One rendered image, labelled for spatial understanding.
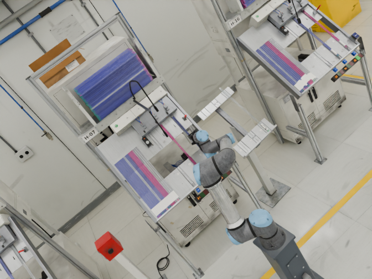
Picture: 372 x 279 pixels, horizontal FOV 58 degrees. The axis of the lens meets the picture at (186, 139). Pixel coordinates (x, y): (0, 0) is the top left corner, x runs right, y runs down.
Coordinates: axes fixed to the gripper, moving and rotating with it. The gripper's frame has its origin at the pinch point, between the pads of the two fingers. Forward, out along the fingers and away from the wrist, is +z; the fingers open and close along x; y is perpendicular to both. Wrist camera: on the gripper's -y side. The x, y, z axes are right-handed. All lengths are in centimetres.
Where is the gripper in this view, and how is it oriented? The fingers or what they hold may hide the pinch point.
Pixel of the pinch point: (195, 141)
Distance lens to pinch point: 249.1
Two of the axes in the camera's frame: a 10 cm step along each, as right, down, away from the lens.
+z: -1.6, 0.7, 9.8
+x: -7.6, 6.3, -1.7
